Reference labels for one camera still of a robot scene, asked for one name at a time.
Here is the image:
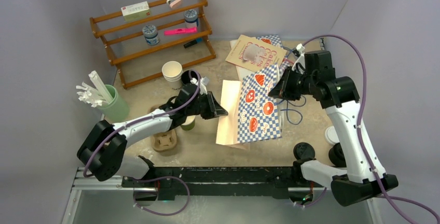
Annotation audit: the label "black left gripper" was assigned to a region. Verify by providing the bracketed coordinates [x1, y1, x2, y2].
[185, 91, 226, 119]

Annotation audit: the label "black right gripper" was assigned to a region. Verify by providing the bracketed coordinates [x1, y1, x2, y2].
[270, 66, 319, 102]

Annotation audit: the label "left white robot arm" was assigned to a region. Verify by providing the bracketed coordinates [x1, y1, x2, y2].
[77, 84, 228, 187]

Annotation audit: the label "black blue marker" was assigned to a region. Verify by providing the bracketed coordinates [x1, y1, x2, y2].
[184, 37, 203, 49]

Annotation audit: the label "green straw holder cup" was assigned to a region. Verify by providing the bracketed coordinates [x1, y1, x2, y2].
[97, 85, 130, 122]

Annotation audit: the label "blue patterned jar left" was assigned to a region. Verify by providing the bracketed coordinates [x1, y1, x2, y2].
[142, 24, 160, 45]

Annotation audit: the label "white cup lid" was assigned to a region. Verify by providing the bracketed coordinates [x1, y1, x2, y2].
[324, 126, 340, 146]

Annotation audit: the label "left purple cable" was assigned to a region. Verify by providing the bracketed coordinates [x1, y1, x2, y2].
[82, 70, 202, 217]

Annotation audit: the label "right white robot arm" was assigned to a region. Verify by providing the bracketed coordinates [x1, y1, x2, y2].
[269, 50, 398, 206]

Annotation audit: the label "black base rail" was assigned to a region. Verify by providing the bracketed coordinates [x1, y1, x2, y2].
[122, 166, 320, 201]

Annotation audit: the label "blue checkered paper bag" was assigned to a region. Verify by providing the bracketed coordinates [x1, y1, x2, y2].
[216, 64, 284, 149]

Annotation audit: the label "wooden three-tier shelf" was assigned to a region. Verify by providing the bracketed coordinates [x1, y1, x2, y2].
[89, 0, 216, 89]

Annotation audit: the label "blue patterned jar right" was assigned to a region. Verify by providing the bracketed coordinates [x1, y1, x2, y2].
[184, 9, 199, 29]

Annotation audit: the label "beige cakes paper bag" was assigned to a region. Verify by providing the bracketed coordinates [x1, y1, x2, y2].
[226, 35, 286, 72]

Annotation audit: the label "black lid stack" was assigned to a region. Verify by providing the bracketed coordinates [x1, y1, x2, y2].
[328, 143, 347, 167]

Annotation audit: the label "pink marker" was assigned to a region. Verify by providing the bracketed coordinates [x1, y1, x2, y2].
[163, 27, 198, 36]

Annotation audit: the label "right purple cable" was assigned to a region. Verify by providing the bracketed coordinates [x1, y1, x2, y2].
[292, 34, 440, 223]

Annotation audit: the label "blue patterned jar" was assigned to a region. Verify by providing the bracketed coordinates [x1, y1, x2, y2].
[142, 24, 160, 45]
[184, 9, 199, 29]

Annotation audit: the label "purple cable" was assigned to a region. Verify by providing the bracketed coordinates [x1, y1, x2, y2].
[82, 70, 202, 217]
[292, 34, 440, 223]

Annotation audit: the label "green paper coffee cup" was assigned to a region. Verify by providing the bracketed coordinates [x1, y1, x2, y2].
[180, 116, 196, 131]

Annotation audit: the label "black cup lid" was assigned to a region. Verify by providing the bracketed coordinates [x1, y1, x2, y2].
[293, 142, 315, 160]

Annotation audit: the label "white wrapped straws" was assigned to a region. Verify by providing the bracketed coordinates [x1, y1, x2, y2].
[76, 71, 115, 107]

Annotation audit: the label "pink white small tool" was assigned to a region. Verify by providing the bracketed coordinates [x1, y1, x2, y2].
[166, 0, 182, 9]

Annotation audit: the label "brown pulp cup carrier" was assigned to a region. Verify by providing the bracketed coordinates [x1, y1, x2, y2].
[148, 105, 178, 153]

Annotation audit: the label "black paper cup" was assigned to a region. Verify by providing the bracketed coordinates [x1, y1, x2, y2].
[181, 69, 200, 87]

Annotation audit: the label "white paper cup stack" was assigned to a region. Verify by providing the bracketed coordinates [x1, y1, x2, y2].
[161, 61, 183, 90]

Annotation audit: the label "white green box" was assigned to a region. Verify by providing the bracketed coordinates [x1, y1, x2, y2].
[121, 1, 151, 22]

